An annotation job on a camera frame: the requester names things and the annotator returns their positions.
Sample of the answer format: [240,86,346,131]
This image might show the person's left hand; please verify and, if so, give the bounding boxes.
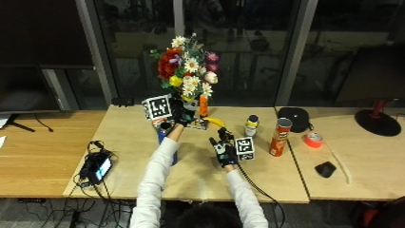
[170,98,199,128]

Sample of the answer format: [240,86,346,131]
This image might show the black monitor stand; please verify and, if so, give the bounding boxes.
[7,113,39,133]

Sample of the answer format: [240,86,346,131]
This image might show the large white marker cube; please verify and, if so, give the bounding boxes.
[142,93,174,122]

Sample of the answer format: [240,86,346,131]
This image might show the person's right hand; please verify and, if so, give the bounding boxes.
[210,127,242,168]

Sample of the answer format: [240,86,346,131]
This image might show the black lamp base red stem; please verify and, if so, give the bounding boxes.
[354,99,404,138]

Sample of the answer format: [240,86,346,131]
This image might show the blue cylindrical vase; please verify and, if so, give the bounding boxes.
[157,119,180,166]

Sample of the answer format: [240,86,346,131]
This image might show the orange slim bottle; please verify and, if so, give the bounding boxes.
[199,94,211,119]

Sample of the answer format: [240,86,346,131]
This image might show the black computer mouse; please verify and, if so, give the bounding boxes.
[315,161,339,179]

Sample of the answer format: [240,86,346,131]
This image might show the black monitor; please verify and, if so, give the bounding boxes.
[0,64,97,115]

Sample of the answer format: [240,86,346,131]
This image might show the black glove cable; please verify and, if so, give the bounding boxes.
[235,162,288,228]

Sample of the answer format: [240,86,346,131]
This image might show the yellow banana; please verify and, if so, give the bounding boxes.
[202,116,228,128]

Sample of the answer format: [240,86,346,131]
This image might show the black pouch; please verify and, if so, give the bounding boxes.
[276,106,315,134]

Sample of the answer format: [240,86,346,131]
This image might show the red chips can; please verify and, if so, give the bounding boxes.
[268,117,294,158]

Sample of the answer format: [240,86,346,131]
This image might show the orange tape roll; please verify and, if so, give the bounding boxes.
[302,131,326,149]

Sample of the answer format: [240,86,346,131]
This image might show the white spray can blue cap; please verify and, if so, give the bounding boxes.
[244,114,262,138]

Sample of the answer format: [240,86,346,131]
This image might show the colourful artificial flower bouquet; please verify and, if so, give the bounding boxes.
[149,32,222,105]

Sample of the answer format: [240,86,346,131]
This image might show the black device cables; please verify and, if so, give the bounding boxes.
[73,140,129,228]

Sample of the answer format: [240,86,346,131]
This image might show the small white marker cube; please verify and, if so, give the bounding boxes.
[235,136,258,162]

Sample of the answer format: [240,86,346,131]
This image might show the black device with lit screen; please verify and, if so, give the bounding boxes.
[79,149,115,186]

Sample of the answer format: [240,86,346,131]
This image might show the red and black chair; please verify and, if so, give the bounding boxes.
[348,195,405,228]

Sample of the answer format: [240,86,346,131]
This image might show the small black box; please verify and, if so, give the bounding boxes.
[111,97,137,108]

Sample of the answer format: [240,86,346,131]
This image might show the black monitor cable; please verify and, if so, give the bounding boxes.
[34,113,57,133]

